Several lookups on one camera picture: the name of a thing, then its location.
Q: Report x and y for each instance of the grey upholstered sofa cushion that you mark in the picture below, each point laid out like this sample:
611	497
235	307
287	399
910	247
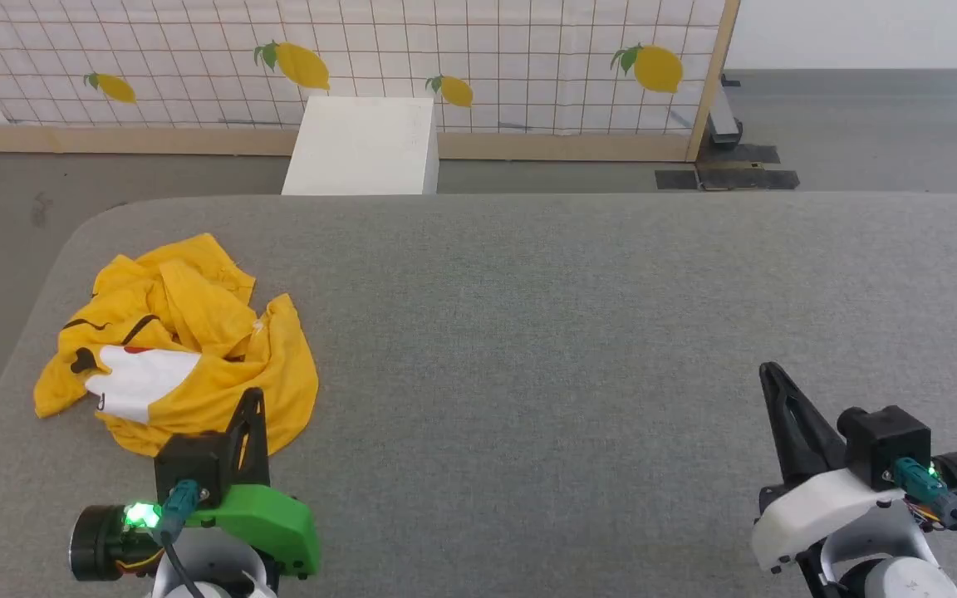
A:
570	332

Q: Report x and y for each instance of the white rectangular box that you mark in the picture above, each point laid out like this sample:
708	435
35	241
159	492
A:
362	145

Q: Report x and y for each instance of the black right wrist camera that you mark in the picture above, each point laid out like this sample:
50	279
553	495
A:
890	440

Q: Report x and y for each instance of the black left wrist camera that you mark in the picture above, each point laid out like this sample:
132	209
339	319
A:
192	465

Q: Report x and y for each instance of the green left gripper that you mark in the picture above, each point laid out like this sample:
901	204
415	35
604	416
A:
279	519

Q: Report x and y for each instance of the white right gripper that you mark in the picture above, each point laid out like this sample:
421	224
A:
811	507

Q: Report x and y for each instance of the lemon print partition screen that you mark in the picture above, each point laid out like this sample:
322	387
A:
362	33

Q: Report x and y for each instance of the yellow cartoon dog T-shirt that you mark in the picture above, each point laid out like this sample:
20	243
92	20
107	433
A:
213	332

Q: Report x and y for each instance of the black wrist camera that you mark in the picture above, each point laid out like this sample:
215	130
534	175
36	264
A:
192	465
890	440

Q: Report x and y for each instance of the grey metal partition foot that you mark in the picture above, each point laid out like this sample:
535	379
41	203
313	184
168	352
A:
723	120

